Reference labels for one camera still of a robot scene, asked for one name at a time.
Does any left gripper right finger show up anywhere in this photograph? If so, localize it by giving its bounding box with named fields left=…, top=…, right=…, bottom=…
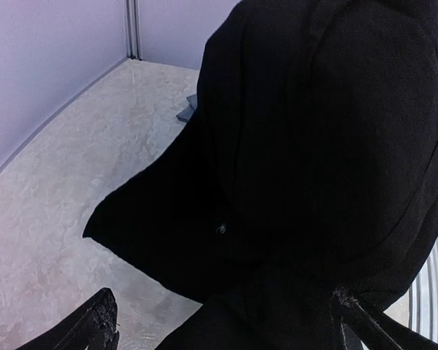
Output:
left=331, top=287, right=438, bottom=350

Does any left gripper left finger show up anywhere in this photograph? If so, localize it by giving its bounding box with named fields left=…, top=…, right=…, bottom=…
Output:
left=18, top=287, right=120, bottom=350

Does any black long sleeve shirt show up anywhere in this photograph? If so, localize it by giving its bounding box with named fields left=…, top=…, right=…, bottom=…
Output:
left=83, top=1, right=438, bottom=349

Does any grey folded shirt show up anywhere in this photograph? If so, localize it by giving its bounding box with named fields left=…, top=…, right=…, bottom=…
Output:
left=176, top=95, right=198, bottom=123

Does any aluminium front rail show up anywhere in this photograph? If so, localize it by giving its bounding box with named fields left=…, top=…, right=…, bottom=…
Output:
left=409, top=237, right=438, bottom=343

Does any right aluminium corner post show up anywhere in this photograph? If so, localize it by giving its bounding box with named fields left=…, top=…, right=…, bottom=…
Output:
left=125, top=0, right=142, bottom=61

